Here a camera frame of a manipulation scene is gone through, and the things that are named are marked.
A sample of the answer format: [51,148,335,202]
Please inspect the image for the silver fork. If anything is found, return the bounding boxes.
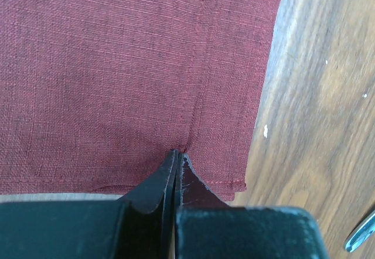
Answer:
[344,210,374,253]

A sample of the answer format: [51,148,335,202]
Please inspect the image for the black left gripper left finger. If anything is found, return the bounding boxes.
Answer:
[1,150,178,258]

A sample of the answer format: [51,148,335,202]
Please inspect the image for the dark red cloth napkin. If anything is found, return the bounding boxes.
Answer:
[1,0,280,200]

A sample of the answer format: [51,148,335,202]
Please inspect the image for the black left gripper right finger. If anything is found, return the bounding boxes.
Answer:
[175,154,328,258]

